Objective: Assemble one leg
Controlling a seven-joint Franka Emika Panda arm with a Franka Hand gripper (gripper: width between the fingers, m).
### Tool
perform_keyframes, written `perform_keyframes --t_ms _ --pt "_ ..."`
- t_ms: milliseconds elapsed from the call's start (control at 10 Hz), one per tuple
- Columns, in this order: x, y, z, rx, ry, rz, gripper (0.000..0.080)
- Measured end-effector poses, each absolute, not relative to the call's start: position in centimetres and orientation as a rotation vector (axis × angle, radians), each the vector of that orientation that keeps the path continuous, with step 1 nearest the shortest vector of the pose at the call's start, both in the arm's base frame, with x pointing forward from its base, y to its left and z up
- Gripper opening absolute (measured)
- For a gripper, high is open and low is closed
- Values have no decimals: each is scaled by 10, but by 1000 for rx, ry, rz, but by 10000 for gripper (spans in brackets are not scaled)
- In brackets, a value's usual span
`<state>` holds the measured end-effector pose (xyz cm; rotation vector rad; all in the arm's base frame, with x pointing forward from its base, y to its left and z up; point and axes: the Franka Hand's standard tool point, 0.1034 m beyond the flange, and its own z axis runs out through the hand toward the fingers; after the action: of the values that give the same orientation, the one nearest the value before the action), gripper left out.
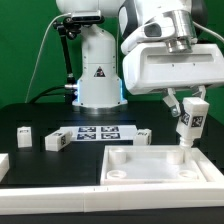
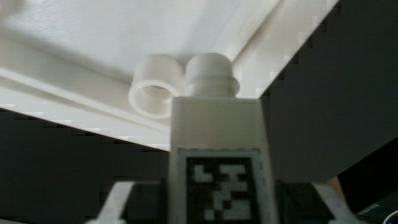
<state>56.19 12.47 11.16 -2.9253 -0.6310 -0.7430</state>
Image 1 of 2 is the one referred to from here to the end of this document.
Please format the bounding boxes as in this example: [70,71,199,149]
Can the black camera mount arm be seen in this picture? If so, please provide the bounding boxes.
[53,17,81,104]

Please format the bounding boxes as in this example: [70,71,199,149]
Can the grey mounted camera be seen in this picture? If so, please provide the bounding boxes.
[71,10,104,24]

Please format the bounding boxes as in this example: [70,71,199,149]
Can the AprilTag marker sheet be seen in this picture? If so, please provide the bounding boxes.
[60,125,137,141]

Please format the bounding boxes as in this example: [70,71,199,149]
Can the white U-shaped obstacle fence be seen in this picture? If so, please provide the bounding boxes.
[0,147,224,213]

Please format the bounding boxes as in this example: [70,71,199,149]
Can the black base cables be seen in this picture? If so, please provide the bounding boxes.
[28,85,73,104]

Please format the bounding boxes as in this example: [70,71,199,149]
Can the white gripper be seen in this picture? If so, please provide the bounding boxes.
[123,42,224,117]

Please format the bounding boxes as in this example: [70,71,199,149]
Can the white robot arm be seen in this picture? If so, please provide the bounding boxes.
[56,0,224,116]

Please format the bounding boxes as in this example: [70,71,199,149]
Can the white camera cable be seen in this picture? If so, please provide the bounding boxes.
[24,13,73,104]

